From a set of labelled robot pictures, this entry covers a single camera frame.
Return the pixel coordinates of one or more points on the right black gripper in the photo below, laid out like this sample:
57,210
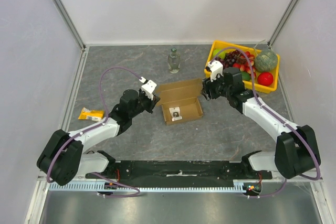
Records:
210,89

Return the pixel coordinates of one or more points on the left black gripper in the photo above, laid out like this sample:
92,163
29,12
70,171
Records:
151,103

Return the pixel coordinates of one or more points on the brown cardboard box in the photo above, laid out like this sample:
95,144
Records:
182,94

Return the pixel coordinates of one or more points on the small white packet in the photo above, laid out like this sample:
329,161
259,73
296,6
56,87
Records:
175,114

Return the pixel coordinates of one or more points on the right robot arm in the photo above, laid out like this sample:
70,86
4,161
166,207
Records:
296,150

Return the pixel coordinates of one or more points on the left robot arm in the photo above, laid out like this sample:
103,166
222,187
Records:
64,156

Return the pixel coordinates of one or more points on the green apple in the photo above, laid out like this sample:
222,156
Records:
217,52

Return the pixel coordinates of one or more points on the dark purple grape bunch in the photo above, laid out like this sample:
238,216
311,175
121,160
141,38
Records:
229,58

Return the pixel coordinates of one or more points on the green avocado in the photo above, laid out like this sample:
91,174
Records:
245,76

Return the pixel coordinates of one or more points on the clear glass bottle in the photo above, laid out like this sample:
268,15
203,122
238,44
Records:
174,61

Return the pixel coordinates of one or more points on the red cherry cluster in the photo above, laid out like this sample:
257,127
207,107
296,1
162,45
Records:
245,65

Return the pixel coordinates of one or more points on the yellow snack packet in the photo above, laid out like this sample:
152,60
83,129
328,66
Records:
92,115

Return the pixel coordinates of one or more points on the red apple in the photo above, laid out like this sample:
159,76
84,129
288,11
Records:
265,79

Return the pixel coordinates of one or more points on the green netted melon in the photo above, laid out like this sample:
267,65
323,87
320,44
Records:
266,61

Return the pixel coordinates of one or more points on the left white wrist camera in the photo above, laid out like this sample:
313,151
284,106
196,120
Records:
148,87

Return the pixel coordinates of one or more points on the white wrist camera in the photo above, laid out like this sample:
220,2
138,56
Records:
148,87
216,69

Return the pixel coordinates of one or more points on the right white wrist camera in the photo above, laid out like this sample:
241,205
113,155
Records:
216,69

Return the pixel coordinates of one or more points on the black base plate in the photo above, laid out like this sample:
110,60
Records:
181,173

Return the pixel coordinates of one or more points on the white cable duct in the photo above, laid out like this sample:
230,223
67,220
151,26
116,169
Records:
101,186

